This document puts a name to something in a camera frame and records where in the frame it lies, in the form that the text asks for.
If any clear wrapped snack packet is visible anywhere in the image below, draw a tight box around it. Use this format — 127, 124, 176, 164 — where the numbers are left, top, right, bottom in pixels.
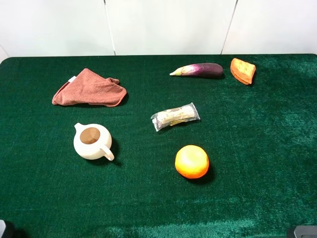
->
151, 103, 200, 132

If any orange toy bread slice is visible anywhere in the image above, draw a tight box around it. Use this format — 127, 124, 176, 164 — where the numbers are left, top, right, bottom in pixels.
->
230, 58, 256, 85

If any green velvet table cloth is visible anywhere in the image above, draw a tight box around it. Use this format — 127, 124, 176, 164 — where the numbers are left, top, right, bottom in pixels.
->
0, 54, 317, 238

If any orange fruit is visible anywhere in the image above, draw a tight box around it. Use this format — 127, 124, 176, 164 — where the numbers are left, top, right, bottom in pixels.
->
175, 145, 210, 179

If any pink folded towel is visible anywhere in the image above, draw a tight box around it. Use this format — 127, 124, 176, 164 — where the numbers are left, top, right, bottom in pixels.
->
52, 68, 127, 107

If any white ceramic teapot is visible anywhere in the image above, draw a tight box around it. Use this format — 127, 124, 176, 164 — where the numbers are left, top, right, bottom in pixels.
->
73, 123, 114, 161

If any purple toy eggplant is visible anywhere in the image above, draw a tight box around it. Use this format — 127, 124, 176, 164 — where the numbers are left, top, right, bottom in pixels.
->
169, 62, 223, 78

